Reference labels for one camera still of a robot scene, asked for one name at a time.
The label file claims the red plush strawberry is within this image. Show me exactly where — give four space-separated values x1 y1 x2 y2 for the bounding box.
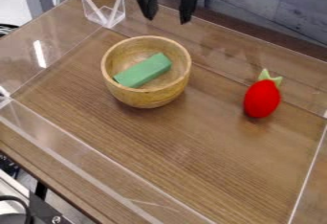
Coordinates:
243 69 283 119

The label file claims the green rectangular block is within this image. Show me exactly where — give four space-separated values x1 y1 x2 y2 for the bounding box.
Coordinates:
113 53 172 88

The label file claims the black bracket with cable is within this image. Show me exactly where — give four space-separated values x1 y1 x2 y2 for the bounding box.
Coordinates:
0 194 74 224

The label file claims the light wooden bowl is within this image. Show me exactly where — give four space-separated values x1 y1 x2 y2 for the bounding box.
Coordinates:
101 35 192 108

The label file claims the clear acrylic tray enclosure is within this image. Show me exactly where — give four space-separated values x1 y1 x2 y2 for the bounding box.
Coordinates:
0 0 327 224

